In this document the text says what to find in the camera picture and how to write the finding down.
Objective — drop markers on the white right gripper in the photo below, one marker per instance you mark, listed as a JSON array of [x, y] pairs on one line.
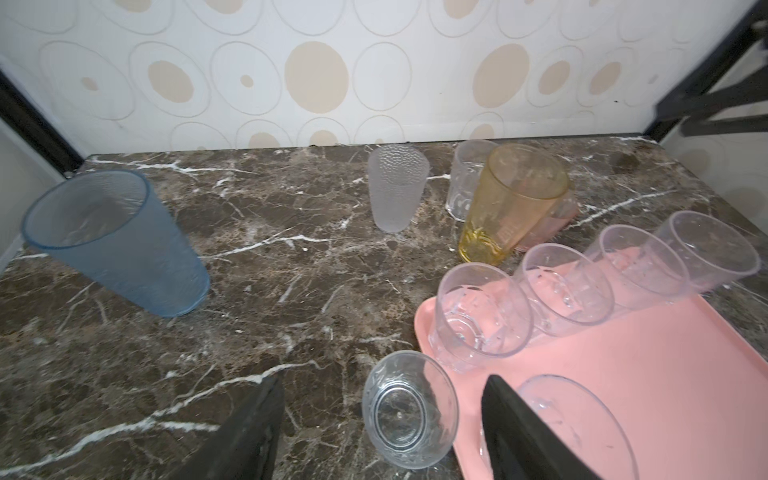
[[697, 111]]

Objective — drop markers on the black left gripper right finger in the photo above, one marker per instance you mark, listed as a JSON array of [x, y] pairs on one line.
[[520, 445]]

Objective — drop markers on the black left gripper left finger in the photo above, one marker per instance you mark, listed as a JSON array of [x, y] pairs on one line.
[[245, 446]]

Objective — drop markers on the clear large wide glass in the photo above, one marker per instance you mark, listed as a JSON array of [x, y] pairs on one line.
[[583, 422]]

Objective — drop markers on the clear small round glass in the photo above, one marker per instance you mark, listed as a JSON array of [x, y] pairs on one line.
[[410, 410]]

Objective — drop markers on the pink plastic tray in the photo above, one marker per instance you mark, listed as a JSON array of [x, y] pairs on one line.
[[689, 394]]

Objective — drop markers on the clear wide faceted tumbler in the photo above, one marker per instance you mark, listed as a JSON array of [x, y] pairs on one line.
[[713, 252]]

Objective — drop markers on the clear ribbed small glass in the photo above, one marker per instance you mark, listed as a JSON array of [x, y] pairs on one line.
[[567, 291]]

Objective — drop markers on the clear faceted short tumbler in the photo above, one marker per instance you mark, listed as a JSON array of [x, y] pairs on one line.
[[641, 268]]

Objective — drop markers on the pink translucent tumbler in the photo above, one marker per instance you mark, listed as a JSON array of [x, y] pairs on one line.
[[553, 222]]

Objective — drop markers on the yellow translucent tall glass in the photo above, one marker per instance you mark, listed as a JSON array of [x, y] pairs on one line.
[[518, 186]]

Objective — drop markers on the clear tall faceted glass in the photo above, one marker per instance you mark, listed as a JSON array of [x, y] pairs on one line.
[[469, 160]]

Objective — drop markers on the blue translucent tall cup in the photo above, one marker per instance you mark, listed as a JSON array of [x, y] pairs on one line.
[[111, 227]]

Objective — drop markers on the frosted dotted tumbler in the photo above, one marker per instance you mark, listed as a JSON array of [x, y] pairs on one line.
[[397, 176]]

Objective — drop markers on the black corner frame post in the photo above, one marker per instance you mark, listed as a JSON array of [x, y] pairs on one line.
[[751, 30]]

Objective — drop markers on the black left corner post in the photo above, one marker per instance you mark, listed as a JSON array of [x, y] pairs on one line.
[[26, 121]]

